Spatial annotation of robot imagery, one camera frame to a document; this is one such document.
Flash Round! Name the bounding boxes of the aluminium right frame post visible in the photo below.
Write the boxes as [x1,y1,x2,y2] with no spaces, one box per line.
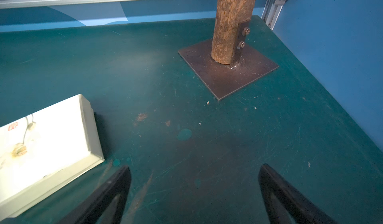
[261,0,287,30]

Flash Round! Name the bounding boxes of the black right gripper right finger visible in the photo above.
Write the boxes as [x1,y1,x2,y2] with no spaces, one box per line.
[258,164,336,224]

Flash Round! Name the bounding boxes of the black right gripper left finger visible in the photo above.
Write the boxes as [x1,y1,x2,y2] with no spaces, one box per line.
[58,165,132,224]

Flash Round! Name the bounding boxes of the brown tree trunk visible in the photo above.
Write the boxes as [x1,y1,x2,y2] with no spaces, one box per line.
[211,0,256,65]

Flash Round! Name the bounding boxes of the cream flower print box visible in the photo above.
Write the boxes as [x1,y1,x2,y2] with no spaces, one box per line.
[1,94,104,220]

